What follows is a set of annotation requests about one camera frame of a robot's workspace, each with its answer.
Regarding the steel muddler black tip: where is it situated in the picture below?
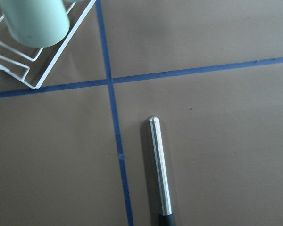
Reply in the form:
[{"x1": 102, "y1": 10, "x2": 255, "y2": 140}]
[{"x1": 146, "y1": 116, "x2": 176, "y2": 226}]

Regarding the mint green cup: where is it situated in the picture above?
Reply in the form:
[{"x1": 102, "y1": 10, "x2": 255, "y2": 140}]
[{"x1": 0, "y1": 0, "x2": 70, "y2": 48}]

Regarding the white wire cup rack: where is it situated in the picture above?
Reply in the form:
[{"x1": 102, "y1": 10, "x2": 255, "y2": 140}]
[{"x1": 0, "y1": 0, "x2": 96, "y2": 92}]

